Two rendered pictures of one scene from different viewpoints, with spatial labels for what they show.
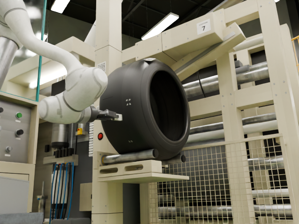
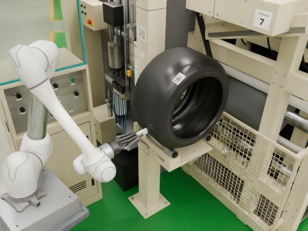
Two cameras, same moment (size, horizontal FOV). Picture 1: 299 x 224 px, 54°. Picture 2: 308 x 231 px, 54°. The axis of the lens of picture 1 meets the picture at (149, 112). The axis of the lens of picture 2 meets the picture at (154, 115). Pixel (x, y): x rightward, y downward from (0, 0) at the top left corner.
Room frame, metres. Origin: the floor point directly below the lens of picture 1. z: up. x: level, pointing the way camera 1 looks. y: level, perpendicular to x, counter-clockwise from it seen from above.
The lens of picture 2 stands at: (0.08, -0.34, 2.10)
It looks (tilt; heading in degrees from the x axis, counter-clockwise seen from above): 33 degrees down; 19
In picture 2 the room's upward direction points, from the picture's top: 1 degrees clockwise
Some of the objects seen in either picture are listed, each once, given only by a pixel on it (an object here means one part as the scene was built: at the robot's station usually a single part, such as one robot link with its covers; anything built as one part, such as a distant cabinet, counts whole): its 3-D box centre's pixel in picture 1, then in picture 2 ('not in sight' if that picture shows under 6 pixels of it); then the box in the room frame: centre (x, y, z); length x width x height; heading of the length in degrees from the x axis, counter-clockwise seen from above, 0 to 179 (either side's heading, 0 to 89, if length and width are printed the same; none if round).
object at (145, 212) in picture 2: not in sight; (149, 200); (1.79, 0.26, 0.01); 0.27 x 0.27 x 0.02; 55
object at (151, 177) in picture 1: (144, 178); (173, 144); (1.66, 0.04, 0.80); 0.37 x 0.36 x 0.02; 145
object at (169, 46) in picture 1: (180, 45); (240, 3); (1.83, -0.23, 1.71); 0.61 x 0.25 x 0.15; 55
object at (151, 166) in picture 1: (128, 170); (157, 147); (1.54, 0.12, 0.83); 0.36 x 0.09 x 0.06; 55
